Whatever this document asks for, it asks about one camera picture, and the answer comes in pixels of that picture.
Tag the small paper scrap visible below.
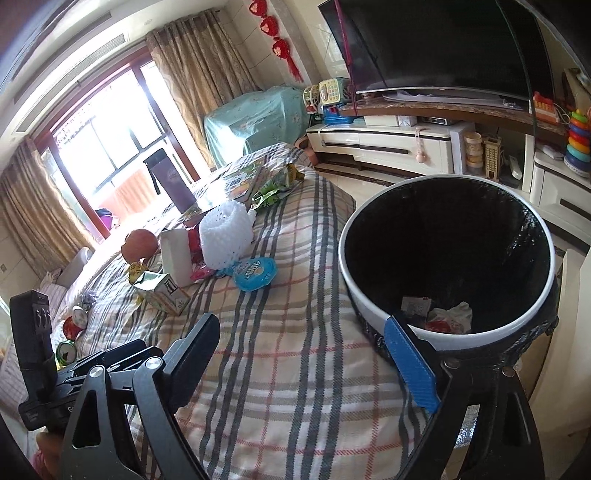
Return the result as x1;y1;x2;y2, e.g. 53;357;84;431
400;296;433;317

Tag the purple thermos bottle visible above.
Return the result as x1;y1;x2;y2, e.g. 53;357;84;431
143;148;197;209

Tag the wooden model building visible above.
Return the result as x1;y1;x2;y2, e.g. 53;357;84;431
482;135;502;182

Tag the red drink can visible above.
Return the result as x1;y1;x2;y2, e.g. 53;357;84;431
62;315;88;343

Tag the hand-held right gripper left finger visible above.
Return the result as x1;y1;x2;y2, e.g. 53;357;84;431
58;314;221;480

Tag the striped pillow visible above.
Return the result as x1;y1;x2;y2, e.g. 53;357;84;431
39;281;71;320

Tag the light blue covered furniture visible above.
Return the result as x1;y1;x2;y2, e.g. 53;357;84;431
203;85;313;168

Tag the red plastic toy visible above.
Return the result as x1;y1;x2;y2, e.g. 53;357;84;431
532;91;558;123

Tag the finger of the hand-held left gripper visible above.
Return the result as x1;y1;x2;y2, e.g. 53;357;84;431
58;339;160;384

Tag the colourful stacking ring toy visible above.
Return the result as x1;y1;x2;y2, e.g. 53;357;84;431
563;107;591;177

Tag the white red plastic wrapper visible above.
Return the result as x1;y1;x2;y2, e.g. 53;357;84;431
425;302;474;334

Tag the green drink carton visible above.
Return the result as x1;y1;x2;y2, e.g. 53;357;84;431
133;270;191;317

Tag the white tv cabinet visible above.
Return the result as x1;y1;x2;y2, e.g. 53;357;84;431
305;97;591;259

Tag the white carton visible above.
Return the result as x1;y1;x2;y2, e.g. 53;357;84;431
159;229;193;287

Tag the green snack bag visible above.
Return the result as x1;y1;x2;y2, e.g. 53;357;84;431
250;164;306;209

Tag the blue jelly cup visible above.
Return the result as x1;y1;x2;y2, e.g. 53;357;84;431
232;257;277;291

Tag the toy cash register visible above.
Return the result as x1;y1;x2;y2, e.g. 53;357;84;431
302;77;357;126

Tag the stack of green books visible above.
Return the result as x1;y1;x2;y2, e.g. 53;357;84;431
221;156;288;205

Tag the beige curtain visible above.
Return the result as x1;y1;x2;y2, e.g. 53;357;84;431
0;137;96;278
146;9;260;169

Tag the red hanging decoration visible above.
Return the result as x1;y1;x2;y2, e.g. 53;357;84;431
249;0;304;82

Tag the white trash bin black liner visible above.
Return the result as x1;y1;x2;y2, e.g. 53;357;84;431
338;174;559;370

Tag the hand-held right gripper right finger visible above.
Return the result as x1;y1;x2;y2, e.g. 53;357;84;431
384;315;541;480

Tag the white foam fruit net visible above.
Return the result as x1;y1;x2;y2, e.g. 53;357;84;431
198;200;256;269

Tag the red framed window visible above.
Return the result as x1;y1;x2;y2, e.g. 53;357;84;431
42;59;200;234

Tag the brown round fruit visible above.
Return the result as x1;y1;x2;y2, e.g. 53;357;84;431
121;229;159;265

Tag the black television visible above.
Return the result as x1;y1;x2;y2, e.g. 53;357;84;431
318;0;556;101

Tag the stack of round boxes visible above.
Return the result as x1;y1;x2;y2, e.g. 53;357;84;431
464;131;484;175

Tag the red snack bag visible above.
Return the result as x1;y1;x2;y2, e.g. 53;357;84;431
187;228;216;282

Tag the ceiling air vent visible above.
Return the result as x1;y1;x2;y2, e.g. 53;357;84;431
15;32;126;134

